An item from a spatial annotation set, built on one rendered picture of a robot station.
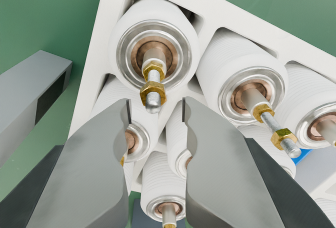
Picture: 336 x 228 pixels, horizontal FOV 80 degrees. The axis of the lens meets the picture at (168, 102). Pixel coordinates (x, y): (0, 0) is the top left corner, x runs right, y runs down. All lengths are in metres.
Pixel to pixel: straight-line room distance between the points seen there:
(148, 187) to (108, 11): 0.27
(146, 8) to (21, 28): 0.37
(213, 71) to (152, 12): 0.10
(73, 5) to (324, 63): 0.45
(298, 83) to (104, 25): 0.27
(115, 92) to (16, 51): 0.32
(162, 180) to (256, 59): 0.24
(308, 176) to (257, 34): 0.40
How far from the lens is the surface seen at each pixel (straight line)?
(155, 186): 0.36
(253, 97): 0.23
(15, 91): 0.39
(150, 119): 0.25
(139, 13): 0.20
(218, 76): 0.23
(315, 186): 0.60
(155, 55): 0.18
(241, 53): 0.24
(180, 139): 0.28
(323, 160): 0.59
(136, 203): 0.81
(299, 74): 0.35
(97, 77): 0.31
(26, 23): 0.53
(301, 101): 0.30
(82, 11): 0.48
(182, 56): 0.21
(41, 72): 0.45
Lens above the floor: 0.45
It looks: 58 degrees down
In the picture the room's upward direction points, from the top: 175 degrees clockwise
